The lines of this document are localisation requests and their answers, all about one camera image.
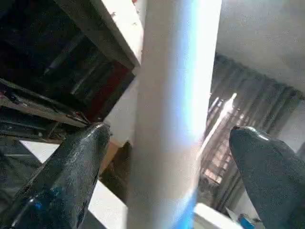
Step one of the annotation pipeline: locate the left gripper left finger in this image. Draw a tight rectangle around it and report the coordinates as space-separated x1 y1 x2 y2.
0 122 111 229

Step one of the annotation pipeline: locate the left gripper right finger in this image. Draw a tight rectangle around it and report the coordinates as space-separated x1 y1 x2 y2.
229 126 305 229

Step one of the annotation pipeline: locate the white plastic table leg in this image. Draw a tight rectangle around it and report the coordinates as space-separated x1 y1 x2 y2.
126 0 223 229

